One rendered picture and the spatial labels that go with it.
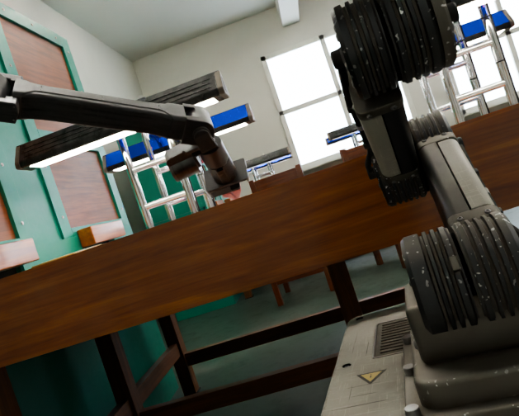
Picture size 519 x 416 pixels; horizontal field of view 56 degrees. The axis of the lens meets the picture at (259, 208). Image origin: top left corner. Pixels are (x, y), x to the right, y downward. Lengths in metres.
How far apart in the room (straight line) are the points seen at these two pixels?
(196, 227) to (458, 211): 0.56
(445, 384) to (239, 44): 6.23
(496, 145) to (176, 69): 5.90
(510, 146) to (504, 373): 0.59
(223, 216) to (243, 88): 5.52
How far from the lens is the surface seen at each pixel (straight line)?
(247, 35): 6.63
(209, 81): 1.34
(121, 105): 0.99
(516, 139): 1.05
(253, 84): 6.47
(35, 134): 2.02
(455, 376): 0.54
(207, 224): 1.00
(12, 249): 1.56
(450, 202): 0.63
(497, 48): 1.58
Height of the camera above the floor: 0.75
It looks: 1 degrees down
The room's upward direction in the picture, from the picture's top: 19 degrees counter-clockwise
